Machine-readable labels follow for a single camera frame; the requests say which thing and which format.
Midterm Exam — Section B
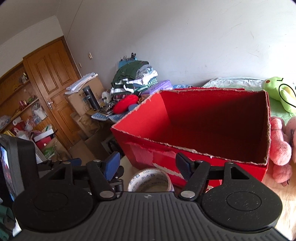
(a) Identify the clear packing tape roll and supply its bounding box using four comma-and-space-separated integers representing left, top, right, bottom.
127, 168, 174, 192

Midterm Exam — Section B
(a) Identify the wooden shelf with clutter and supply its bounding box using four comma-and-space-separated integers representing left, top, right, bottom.
0, 62, 61, 160

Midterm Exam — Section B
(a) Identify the large red cardboard box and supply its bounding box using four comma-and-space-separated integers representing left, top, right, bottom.
111, 88, 270, 187

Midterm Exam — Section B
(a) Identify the blue checkered towel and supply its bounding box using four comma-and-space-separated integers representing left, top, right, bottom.
91, 112, 127, 123

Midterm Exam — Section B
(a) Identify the blue oval case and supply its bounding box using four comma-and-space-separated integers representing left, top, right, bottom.
128, 103, 138, 111

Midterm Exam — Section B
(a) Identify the black thermos bottle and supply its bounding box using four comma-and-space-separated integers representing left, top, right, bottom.
83, 85, 100, 110

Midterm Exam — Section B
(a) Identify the white skull figurine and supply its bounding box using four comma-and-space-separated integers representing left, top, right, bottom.
101, 91, 112, 104

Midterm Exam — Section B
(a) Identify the brown cardboard box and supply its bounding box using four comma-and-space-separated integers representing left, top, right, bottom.
65, 76, 105, 116

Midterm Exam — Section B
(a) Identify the pink plush toy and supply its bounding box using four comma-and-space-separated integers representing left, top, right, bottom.
270, 116, 295, 186

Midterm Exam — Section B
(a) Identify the purple tissue pack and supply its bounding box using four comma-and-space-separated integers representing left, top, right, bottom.
141, 80, 173, 97

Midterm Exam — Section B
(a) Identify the pile of folded clothes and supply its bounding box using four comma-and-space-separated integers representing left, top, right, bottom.
110, 53, 158, 101

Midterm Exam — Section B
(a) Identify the green bed sheet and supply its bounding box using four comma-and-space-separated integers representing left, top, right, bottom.
203, 77, 295, 124

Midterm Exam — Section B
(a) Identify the green frog plush toy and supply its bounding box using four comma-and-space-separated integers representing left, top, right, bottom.
262, 77, 295, 114

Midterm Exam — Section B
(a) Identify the wooden door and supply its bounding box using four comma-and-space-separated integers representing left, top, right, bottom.
23, 36, 81, 149

